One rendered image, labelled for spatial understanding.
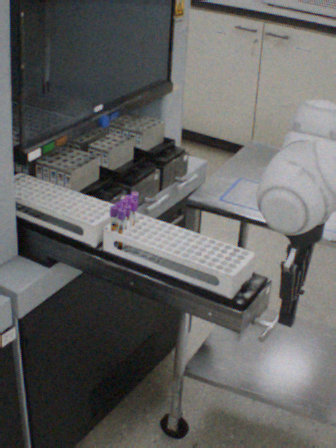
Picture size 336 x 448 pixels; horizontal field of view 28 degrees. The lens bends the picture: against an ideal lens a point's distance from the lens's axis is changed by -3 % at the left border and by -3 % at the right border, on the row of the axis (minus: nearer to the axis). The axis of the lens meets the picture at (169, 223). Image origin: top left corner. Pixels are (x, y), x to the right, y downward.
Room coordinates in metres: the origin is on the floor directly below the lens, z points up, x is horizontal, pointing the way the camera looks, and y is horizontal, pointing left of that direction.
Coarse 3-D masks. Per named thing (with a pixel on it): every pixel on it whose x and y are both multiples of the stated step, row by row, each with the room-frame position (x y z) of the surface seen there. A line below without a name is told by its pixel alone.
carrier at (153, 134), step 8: (160, 120) 1.80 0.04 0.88; (144, 128) 1.74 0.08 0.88; (152, 128) 1.75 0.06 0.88; (160, 128) 1.78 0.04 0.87; (144, 136) 1.71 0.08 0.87; (152, 136) 1.75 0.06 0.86; (160, 136) 1.78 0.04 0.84; (136, 144) 1.71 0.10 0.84; (144, 144) 1.71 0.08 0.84; (152, 144) 1.75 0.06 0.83
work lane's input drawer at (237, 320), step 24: (24, 240) 1.30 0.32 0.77; (48, 240) 1.26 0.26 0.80; (72, 240) 1.24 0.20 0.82; (72, 264) 1.23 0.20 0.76; (96, 264) 1.20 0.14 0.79; (120, 264) 1.18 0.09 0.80; (144, 288) 1.14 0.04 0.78; (168, 288) 1.12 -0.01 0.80; (192, 288) 1.10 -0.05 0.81; (264, 288) 1.13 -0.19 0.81; (192, 312) 1.09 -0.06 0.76; (216, 312) 1.07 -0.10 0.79; (240, 312) 1.04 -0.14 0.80; (240, 336) 1.04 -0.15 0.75; (264, 336) 1.04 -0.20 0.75
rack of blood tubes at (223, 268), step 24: (144, 216) 1.28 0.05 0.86; (120, 240) 1.19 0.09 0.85; (144, 240) 1.19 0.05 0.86; (168, 240) 1.19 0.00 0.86; (192, 240) 1.20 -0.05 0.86; (216, 240) 1.20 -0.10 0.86; (144, 264) 1.16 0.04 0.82; (168, 264) 1.19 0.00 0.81; (192, 264) 1.11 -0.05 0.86; (216, 264) 1.11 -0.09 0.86; (240, 264) 1.12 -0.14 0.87; (216, 288) 1.09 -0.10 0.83; (240, 288) 1.11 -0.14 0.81
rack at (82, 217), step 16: (16, 176) 1.43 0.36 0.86; (16, 192) 1.35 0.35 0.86; (32, 192) 1.36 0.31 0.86; (48, 192) 1.36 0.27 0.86; (64, 192) 1.38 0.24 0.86; (16, 208) 1.34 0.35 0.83; (32, 208) 1.36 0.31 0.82; (48, 208) 1.29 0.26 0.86; (64, 208) 1.29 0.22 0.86; (80, 208) 1.30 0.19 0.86; (96, 208) 1.31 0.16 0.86; (48, 224) 1.28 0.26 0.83; (64, 224) 1.32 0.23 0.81; (80, 224) 1.24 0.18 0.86; (96, 224) 1.23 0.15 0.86; (80, 240) 1.24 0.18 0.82; (96, 240) 1.23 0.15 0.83
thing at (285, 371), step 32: (256, 160) 1.72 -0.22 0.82; (224, 192) 1.51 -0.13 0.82; (256, 192) 1.52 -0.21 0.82; (192, 224) 1.45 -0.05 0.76; (256, 224) 1.38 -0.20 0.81; (224, 352) 1.56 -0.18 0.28; (256, 352) 1.56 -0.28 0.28; (288, 352) 1.57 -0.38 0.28; (320, 352) 1.57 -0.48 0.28; (224, 384) 1.42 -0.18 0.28; (256, 384) 1.42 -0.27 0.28; (288, 384) 1.43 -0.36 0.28; (320, 384) 1.43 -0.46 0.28; (320, 416) 1.30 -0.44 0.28
